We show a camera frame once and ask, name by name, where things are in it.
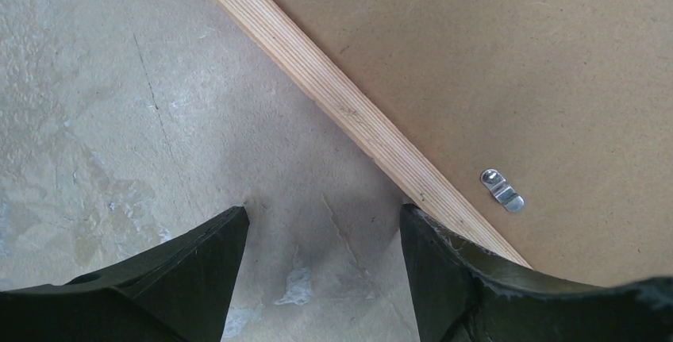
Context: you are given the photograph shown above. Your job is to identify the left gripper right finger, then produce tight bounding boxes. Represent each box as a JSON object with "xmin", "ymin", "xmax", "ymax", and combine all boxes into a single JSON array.
[{"xmin": 399, "ymin": 204, "xmax": 672, "ymax": 341}]

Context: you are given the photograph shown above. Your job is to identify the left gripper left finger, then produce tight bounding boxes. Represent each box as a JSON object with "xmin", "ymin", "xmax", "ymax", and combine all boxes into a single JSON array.
[{"xmin": 1, "ymin": 206, "xmax": 249, "ymax": 341}]

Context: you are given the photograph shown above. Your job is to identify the pink picture frame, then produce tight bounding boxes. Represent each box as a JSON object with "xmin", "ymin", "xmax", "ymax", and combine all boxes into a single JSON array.
[{"xmin": 215, "ymin": 0, "xmax": 529, "ymax": 267}]

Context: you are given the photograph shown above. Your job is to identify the brown cardboard backing board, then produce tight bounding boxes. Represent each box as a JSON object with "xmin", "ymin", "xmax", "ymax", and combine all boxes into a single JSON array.
[{"xmin": 274, "ymin": 0, "xmax": 672, "ymax": 286}]

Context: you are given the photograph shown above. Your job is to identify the metal turn clip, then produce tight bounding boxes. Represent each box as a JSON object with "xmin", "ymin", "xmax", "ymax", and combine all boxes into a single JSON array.
[{"xmin": 480, "ymin": 169, "xmax": 525, "ymax": 213}]

